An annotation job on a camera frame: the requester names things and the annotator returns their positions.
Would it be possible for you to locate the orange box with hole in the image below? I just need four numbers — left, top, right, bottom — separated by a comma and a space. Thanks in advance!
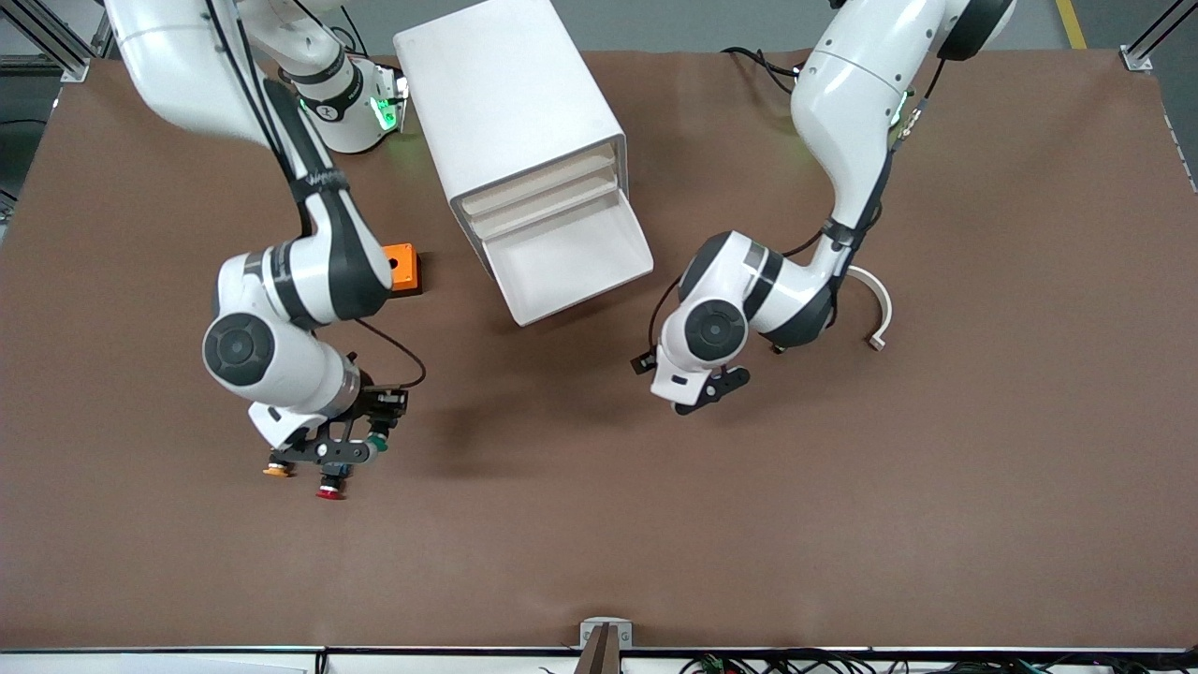
382, 242, 423, 298

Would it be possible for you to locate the tapered brown pole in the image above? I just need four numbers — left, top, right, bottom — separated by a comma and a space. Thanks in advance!
573, 625, 623, 674

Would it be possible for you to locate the black camera cable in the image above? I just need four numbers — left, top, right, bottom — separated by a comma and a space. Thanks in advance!
646, 56, 944, 355
204, 0, 429, 390

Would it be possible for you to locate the white curved bracket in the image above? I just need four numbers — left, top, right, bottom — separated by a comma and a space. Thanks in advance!
842, 265, 895, 353

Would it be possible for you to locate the grey metal bracket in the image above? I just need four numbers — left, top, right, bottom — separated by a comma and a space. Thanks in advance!
579, 618, 634, 650

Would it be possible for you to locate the black floor cable bundle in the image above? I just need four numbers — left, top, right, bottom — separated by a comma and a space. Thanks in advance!
683, 651, 1198, 674

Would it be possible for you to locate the black base cable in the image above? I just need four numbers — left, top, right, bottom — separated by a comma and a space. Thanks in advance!
721, 45, 798, 95

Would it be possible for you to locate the aluminium frame post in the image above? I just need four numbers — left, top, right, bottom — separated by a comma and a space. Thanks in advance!
0, 0, 92, 82
1123, 0, 1182, 72

